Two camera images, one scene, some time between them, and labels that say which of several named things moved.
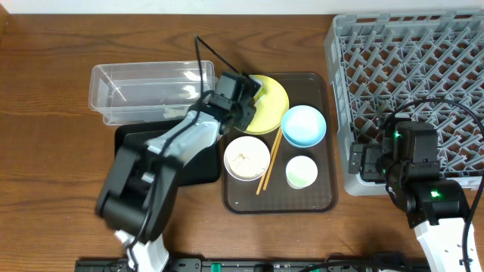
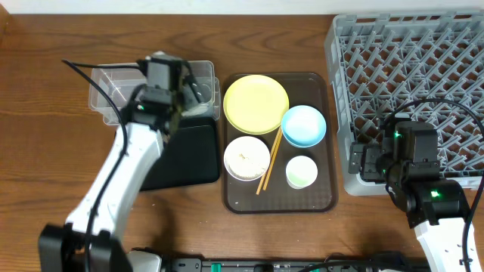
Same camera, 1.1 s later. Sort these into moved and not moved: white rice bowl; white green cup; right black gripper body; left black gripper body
Moved: left black gripper body
Not moved: white rice bowl; white green cup; right black gripper body
